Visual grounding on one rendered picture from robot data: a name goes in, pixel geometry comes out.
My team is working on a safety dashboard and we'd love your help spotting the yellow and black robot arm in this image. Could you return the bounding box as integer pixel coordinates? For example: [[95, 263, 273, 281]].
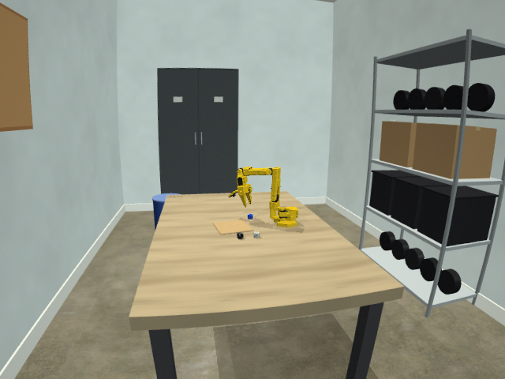
[[237, 167, 297, 227]]

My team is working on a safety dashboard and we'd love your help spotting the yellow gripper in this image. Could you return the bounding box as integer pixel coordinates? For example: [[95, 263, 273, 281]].
[[228, 184, 252, 207]]

